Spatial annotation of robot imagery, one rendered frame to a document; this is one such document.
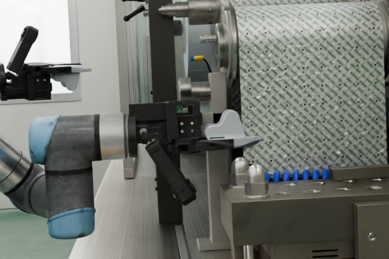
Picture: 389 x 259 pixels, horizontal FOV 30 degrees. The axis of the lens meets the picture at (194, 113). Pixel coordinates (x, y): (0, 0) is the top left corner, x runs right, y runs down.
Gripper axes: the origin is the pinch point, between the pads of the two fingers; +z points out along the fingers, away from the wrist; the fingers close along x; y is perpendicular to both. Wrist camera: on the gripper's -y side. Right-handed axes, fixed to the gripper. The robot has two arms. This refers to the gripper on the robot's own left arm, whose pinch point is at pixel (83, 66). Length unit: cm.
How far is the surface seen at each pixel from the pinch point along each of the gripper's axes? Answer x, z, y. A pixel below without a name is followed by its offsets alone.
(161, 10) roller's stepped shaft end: 31.8, 8.5, -14.3
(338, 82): 71, 25, -4
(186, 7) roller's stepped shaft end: 33.8, 12.9, -14.9
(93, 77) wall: -478, 124, 66
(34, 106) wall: -492, 71, 93
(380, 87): 73, 31, -3
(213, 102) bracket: 58, 8, 0
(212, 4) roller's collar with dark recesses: 36.8, 17.2, -15.6
